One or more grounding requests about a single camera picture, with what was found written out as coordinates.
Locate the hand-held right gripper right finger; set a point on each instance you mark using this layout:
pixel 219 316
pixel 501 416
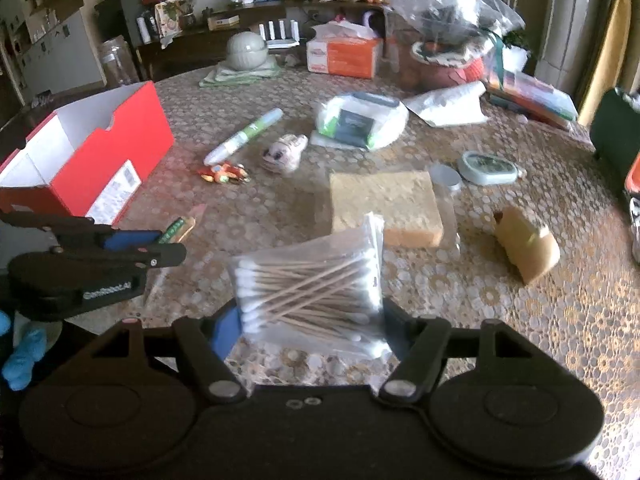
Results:
pixel 395 321

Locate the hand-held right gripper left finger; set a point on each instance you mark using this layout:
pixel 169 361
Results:
pixel 227 329

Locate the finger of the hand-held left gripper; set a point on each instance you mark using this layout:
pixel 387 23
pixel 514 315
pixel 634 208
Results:
pixel 160 257
pixel 130 240

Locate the green brown small packet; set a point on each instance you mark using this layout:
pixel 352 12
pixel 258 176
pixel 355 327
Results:
pixel 177 227

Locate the red cardboard box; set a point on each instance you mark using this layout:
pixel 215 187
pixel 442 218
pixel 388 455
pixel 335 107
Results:
pixel 95 160

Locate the bag of cotton swabs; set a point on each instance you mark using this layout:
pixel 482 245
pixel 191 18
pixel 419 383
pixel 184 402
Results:
pixel 310 292

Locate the green white pen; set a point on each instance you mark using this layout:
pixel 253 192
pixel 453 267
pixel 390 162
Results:
pixel 245 135

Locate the blue correction tape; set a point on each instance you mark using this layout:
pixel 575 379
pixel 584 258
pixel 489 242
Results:
pixel 489 166

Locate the person's left hand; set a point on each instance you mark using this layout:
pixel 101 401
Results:
pixel 25 355

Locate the small orange toy figure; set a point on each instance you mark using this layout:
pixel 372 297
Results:
pixel 225 172

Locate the yellow sponge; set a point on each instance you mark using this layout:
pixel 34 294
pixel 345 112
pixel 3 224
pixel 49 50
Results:
pixel 385 207

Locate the clear jar with grey lid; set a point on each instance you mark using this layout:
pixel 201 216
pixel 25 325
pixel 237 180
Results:
pixel 445 195

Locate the tan bread-shaped toy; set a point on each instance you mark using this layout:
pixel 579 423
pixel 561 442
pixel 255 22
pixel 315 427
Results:
pixel 527 250

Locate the white plush toy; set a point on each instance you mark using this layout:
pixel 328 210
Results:
pixel 284 152

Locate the glass jar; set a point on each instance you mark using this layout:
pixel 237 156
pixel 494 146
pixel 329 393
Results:
pixel 117 62

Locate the green folded cloth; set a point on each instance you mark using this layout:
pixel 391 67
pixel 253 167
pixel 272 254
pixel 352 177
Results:
pixel 235 76

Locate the white cabinet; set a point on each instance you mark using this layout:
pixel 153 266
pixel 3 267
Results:
pixel 60 55

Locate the wet wipes pack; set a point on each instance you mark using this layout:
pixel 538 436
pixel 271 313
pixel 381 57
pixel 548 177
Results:
pixel 360 120

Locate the dark wooden sideboard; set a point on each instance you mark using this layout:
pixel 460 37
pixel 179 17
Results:
pixel 200 45

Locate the white plastic bag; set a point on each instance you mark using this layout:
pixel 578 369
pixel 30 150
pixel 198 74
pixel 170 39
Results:
pixel 450 105

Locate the floral paper bag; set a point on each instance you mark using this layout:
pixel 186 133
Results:
pixel 167 20

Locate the grey ceramic jar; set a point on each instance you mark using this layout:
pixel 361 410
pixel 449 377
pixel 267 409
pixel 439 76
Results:
pixel 247 50

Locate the white slatted rack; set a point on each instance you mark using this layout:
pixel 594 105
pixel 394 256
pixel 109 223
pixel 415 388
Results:
pixel 280 35

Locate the floral red pot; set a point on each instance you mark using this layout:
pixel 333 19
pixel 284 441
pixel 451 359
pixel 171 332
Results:
pixel 445 62

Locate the orange white tissue box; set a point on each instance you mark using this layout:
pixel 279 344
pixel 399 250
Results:
pixel 345 55

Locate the orange white container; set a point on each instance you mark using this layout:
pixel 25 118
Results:
pixel 634 180

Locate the dark green case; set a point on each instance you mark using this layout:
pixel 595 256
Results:
pixel 612 127

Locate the white potted plant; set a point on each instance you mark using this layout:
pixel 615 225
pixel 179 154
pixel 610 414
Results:
pixel 517 52

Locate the large clear plastic bag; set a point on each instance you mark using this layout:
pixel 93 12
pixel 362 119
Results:
pixel 445 0

